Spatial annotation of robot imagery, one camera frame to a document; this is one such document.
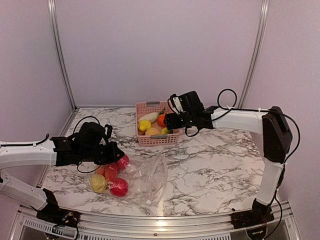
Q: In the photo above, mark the clear zip top bag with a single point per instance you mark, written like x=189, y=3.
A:
x=146, y=177

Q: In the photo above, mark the aluminium frame post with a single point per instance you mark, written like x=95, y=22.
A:
x=59, y=51
x=261, y=28

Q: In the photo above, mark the pink perforated plastic basket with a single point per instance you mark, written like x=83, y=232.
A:
x=144, y=108

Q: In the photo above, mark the pale yellow fake fruit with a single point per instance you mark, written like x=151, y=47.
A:
x=98, y=183

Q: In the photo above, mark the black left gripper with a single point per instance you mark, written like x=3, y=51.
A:
x=113, y=156

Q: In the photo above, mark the left aluminium frame post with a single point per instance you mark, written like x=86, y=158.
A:
x=59, y=51

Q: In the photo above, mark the red fake pepper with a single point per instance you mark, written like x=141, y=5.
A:
x=118, y=187

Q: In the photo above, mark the orange fake pumpkin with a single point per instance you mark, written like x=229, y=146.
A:
x=161, y=120

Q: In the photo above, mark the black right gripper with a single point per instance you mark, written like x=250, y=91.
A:
x=171, y=123

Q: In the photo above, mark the right aluminium frame post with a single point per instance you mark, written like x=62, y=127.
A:
x=261, y=28

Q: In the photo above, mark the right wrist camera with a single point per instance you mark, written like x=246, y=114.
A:
x=174, y=104

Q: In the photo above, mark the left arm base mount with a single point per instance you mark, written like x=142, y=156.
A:
x=51, y=212

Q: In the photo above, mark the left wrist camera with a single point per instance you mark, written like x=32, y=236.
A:
x=108, y=130

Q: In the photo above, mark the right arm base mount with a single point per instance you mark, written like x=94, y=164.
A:
x=249, y=218

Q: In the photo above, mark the front aluminium rail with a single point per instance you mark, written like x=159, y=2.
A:
x=99, y=226

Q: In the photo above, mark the peach fake fruit with leaf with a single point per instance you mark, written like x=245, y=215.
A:
x=152, y=132

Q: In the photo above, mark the orange red fake fruit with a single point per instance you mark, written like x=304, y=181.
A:
x=109, y=171

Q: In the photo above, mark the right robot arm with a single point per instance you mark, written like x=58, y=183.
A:
x=268, y=127

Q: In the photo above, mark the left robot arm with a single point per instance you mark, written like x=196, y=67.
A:
x=90, y=144

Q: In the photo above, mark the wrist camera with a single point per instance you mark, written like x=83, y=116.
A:
x=174, y=104
x=108, y=130

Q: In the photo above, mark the yellow fake lemon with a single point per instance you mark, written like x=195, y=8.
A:
x=144, y=125

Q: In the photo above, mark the pink fake fruit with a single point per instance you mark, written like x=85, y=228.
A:
x=123, y=162

